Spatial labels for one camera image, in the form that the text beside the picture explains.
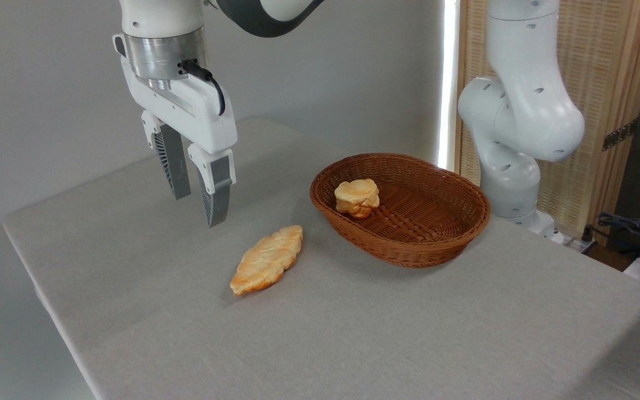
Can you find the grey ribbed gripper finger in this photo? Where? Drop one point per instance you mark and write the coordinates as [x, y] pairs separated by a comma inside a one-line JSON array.
[[176, 166], [219, 194]]

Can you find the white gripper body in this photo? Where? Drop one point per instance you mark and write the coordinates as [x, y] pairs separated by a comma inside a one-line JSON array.
[[203, 119]]

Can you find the long golden bread loaf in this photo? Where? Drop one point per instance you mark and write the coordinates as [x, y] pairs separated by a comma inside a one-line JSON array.
[[267, 260]]

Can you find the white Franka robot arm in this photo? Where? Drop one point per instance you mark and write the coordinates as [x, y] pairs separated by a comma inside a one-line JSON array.
[[523, 111]]

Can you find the small round bread roll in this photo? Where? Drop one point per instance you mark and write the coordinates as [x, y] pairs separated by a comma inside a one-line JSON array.
[[356, 197]]

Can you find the brown oval wicker basket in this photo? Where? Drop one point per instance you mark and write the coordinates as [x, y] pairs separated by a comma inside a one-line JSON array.
[[436, 233]]

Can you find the grey tablecloth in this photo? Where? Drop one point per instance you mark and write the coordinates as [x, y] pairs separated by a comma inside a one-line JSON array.
[[353, 333]]

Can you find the dark metal screen hinge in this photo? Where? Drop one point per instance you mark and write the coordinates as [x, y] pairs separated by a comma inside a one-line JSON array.
[[620, 135]]

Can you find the wooden bamboo folding screen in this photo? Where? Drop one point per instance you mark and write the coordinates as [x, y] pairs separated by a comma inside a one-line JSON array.
[[609, 61]]

